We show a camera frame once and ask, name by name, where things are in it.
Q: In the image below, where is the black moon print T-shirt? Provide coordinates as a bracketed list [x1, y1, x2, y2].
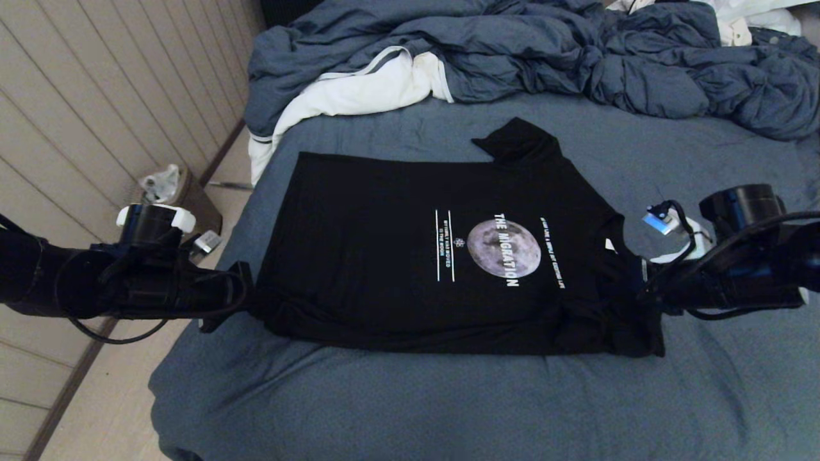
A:
[250, 117, 667, 358]

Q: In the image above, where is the brown trash bin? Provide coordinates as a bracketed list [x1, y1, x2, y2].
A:
[138, 168, 224, 239]

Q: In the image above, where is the clear plastic bin liner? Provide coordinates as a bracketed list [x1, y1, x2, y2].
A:
[140, 164, 182, 206]

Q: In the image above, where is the blue bed sheet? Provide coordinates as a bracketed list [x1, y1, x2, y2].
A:
[149, 93, 820, 461]

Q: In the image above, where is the white blanket grey stripe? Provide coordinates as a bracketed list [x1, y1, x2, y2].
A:
[247, 47, 454, 186]

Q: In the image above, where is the black headboard panel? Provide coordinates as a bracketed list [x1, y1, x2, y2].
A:
[259, 0, 327, 29]

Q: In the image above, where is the crumpled blue duvet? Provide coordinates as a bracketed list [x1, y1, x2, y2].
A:
[243, 0, 820, 143]

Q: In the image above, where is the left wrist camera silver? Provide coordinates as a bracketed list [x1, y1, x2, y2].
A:
[191, 230, 224, 259]

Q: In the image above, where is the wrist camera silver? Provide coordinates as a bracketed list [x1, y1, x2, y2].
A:
[642, 202, 681, 238]
[191, 230, 224, 259]

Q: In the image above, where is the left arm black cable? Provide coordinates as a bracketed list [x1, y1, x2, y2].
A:
[67, 314, 170, 345]

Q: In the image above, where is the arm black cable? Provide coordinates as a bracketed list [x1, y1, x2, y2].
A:
[644, 200, 820, 302]
[67, 314, 170, 345]

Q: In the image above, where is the right motor cylinder white bracket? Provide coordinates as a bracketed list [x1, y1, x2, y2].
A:
[649, 184, 787, 264]

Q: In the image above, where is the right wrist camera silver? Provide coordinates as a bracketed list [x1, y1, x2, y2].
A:
[642, 202, 681, 238]

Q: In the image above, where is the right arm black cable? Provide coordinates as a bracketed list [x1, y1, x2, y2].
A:
[644, 200, 820, 302]

